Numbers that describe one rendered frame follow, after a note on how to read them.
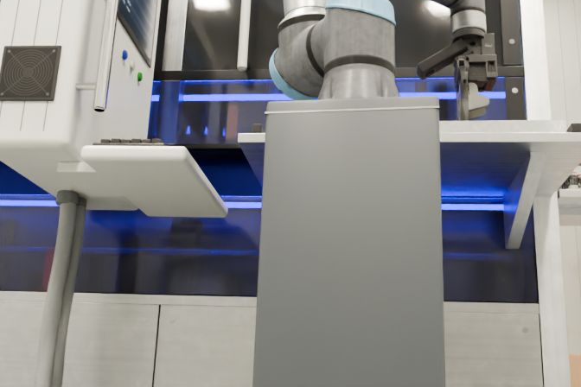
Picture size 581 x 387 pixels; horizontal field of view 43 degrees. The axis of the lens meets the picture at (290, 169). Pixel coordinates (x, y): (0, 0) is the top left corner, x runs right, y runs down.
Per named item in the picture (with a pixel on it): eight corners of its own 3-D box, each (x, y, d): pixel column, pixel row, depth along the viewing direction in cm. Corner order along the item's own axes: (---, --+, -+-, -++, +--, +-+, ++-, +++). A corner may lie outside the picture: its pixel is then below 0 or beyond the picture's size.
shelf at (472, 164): (270, 202, 193) (270, 195, 194) (544, 205, 185) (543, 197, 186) (237, 142, 148) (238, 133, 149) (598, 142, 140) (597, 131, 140)
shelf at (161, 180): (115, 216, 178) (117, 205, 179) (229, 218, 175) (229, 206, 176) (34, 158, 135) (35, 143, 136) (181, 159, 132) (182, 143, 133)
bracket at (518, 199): (505, 249, 175) (502, 196, 179) (518, 249, 175) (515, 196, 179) (534, 214, 143) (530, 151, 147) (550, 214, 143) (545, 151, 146)
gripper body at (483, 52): (498, 79, 151) (494, 27, 155) (455, 79, 152) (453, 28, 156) (492, 94, 158) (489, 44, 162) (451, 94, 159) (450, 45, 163)
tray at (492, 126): (423, 184, 179) (423, 170, 180) (533, 185, 176) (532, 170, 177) (431, 136, 147) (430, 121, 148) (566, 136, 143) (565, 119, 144)
